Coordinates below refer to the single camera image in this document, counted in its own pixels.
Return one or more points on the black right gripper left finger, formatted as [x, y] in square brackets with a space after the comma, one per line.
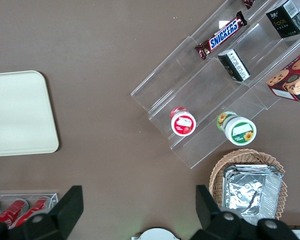
[65, 212]

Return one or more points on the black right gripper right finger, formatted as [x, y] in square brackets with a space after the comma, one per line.
[210, 212]

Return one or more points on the light wicker basket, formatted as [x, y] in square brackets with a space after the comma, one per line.
[217, 172]

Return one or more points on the cream plastic tray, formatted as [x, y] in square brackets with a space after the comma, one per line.
[20, 112]

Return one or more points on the clear bin with red cans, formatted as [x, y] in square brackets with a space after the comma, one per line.
[53, 197]

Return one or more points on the green sunflower lidded cup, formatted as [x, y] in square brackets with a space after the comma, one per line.
[240, 130]

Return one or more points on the red lidded yogurt cup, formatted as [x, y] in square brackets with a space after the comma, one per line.
[183, 123]

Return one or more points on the clear acrylic tiered shelf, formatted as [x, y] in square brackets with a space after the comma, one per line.
[190, 82]

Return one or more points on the black box white label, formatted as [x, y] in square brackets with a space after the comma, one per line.
[233, 65]

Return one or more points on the red chocolate chip cookie box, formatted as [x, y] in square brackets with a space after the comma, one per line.
[293, 77]

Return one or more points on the Snickers chocolate bar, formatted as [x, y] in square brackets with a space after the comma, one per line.
[222, 35]
[248, 3]

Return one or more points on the black box gold lettering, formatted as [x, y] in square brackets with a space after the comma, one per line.
[285, 20]

